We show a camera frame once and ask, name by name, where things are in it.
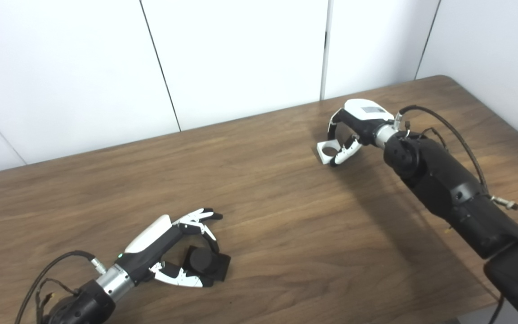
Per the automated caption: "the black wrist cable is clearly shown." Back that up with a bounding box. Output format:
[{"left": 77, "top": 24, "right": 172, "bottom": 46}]
[
  {"left": 394, "top": 105, "right": 518, "bottom": 211},
  {"left": 15, "top": 251, "right": 107, "bottom": 324}
]

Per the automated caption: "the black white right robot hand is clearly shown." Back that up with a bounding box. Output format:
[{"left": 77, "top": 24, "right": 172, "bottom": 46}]
[{"left": 326, "top": 99, "right": 395, "bottom": 167}]

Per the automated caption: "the white square piece with hole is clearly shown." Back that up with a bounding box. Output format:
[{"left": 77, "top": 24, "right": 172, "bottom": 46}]
[{"left": 317, "top": 139, "right": 345, "bottom": 165}]

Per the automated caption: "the black peg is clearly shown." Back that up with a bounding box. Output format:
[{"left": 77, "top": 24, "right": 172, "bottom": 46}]
[{"left": 183, "top": 245, "right": 232, "bottom": 282}]

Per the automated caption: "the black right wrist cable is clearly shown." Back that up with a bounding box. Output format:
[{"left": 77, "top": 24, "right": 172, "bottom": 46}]
[{"left": 394, "top": 105, "right": 518, "bottom": 211}]

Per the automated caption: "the thin right arm wire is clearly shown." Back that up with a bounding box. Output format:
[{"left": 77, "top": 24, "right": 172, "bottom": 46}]
[{"left": 405, "top": 127, "right": 448, "bottom": 151}]

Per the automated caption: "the thin left arm wire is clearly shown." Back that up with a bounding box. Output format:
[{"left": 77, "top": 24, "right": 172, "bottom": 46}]
[{"left": 36, "top": 278, "right": 80, "bottom": 315}]

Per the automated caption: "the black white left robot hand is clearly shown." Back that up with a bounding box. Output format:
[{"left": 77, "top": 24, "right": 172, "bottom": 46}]
[{"left": 115, "top": 208, "right": 223, "bottom": 288}]

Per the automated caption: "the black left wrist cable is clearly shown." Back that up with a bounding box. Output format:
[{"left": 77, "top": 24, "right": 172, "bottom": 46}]
[{"left": 15, "top": 251, "right": 107, "bottom": 324}]

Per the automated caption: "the thin arm wire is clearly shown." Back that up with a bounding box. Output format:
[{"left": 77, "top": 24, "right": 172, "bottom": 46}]
[
  {"left": 36, "top": 278, "right": 80, "bottom": 315},
  {"left": 405, "top": 127, "right": 448, "bottom": 151}
]

